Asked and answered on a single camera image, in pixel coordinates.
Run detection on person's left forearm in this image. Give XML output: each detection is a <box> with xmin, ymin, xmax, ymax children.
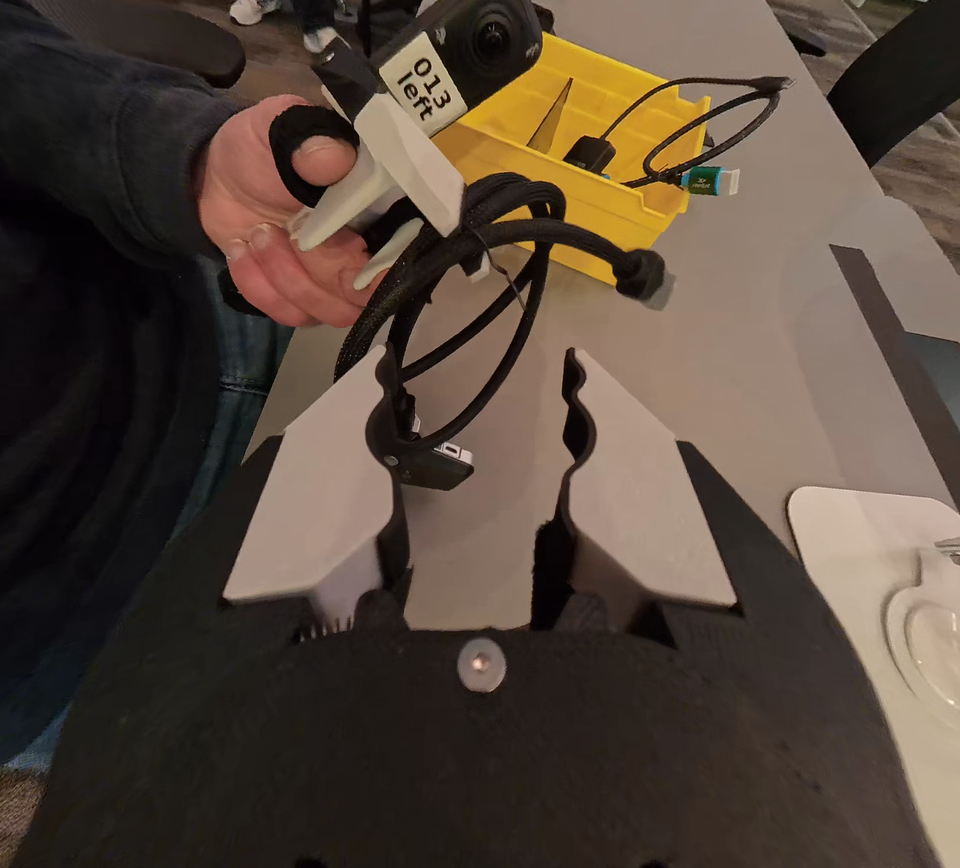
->
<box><xmin>0</xmin><ymin>0</ymin><xmax>249</xmax><ymax>262</ymax></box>

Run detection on green tipped thin cable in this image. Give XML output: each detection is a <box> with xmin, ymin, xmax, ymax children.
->
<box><xmin>639</xmin><ymin>88</ymin><xmax>785</xmax><ymax>198</ymax></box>

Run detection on person's left hand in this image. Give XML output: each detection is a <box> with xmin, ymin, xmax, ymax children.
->
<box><xmin>198</xmin><ymin>96</ymin><xmax>391</xmax><ymax>329</ymax></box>

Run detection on black office chair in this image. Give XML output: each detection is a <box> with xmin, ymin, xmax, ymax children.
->
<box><xmin>825</xmin><ymin>0</ymin><xmax>960</xmax><ymax>169</ymax></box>

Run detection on black hub adapter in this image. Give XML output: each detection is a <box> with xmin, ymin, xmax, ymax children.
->
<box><xmin>562</xmin><ymin>135</ymin><xmax>618</xmax><ymax>177</ymax></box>

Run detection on wooden-armed white desk stand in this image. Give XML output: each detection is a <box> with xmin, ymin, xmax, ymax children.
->
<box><xmin>786</xmin><ymin>484</ymin><xmax>960</xmax><ymax>868</ymax></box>

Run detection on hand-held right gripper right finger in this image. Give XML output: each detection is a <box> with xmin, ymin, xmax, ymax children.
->
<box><xmin>531</xmin><ymin>347</ymin><xmax>740</xmax><ymax>623</ymax></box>

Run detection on black braided adapter cable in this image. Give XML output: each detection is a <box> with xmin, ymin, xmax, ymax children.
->
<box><xmin>333</xmin><ymin>171</ymin><xmax>669</xmax><ymax>460</ymax></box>

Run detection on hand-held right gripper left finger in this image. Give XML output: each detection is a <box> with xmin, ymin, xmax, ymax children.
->
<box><xmin>223</xmin><ymin>345</ymin><xmax>414</xmax><ymax>622</ymax></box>

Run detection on black chair armrest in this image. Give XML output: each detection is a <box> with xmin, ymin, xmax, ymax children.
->
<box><xmin>15</xmin><ymin>0</ymin><xmax>249</xmax><ymax>91</ymax></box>

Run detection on yellow plastic bin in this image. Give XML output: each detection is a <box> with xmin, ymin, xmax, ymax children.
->
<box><xmin>431</xmin><ymin>32</ymin><xmax>712</xmax><ymax>284</ymax></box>

